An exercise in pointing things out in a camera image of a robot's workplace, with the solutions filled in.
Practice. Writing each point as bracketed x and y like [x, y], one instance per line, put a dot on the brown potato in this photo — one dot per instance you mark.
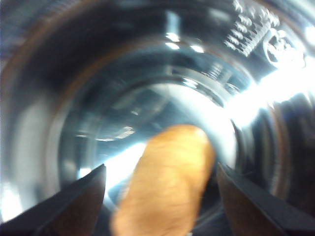
[167, 186]

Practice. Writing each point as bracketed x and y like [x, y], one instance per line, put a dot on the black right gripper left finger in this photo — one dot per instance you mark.
[73, 211]

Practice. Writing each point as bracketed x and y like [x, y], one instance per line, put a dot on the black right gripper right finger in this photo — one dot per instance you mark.
[252, 211]

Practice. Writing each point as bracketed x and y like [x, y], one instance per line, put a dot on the green electric steamer pot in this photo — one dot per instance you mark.
[86, 83]

